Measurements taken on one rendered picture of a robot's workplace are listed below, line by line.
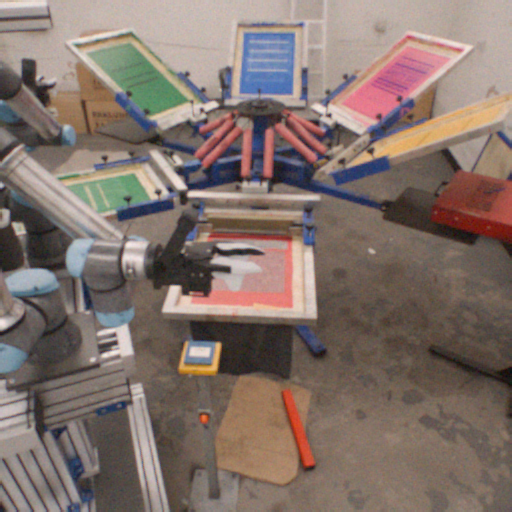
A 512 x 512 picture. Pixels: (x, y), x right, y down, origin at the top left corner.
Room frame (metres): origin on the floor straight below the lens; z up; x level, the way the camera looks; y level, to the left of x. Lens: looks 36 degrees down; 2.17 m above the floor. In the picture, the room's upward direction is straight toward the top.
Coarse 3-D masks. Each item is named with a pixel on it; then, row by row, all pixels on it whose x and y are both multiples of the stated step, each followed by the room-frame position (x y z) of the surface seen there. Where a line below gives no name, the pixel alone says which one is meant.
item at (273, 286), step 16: (288, 240) 1.82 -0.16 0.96; (256, 256) 1.69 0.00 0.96; (272, 256) 1.69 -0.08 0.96; (288, 256) 1.69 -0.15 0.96; (272, 272) 1.57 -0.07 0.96; (288, 272) 1.57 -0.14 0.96; (256, 288) 1.46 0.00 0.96; (272, 288) 1.46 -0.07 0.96; (288, 288) 1.46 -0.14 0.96; (272, 304) 1.36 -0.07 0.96; (288, 304) 1.36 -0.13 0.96
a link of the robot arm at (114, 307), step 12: (120, 288) 0.68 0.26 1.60; (132, 288) 0.73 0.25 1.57; (96, 300) 0.67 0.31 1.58; (108, 300) 0.67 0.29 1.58; (120, 300) 0.68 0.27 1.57; (132, 300) 0.71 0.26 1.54; (96, 312) 0.68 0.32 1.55; (108, 312) 0.67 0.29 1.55; (120, 312) 0.68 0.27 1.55; (132, 312) 0.70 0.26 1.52; (108, 324) 0.67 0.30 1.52; (120, 324) 0.68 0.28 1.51
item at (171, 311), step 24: (264, 216) 2.00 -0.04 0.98; (312, 264) 1.58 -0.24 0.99; (312, 288) 1.42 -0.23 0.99; (168, 312) 1.28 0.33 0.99; (192, 312) 1.28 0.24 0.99; (216, 312) 1.27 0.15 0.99; (240, 312) 1.27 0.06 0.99; (264, 312) 1.27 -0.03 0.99; (288, 312) 1.27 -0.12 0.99; (312, 312) 1.28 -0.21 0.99
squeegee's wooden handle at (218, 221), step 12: (216, 216) 1.86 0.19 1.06; (228, 216) 1.86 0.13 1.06; (240, 216) 1.86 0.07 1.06; (252, 216) 1.86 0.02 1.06; (288, 216) 1.86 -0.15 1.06; (216, 228) 1.86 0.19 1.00; (228, 228) 1.85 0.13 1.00; (240, 228) 1.85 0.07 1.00; (252, 228) 1.85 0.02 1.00; (264, 228) 1.84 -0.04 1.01; (276, 228) 1.84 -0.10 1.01; (288, 228) 1.83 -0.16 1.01
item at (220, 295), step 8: (208, 240) 1.82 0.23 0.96; (216, 256) 1.69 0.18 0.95; (216, 280) 1.51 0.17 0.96; (224, 280) 1.51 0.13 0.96; (216, 288) 1.46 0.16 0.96; (224, 288) 1.46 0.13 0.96; (240, 288) 1.46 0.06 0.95; (216, 296) 1.41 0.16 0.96; (224, 296) 1.41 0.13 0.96; (232, 296) 1.41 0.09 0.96; (240, 296) 1.41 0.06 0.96; (208, 304) 1.36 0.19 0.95; (216, 304) 1.36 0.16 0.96; (224, 304) 1.36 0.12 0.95; (232, 304) 1.36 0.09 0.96; (240, 304) 1.36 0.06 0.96
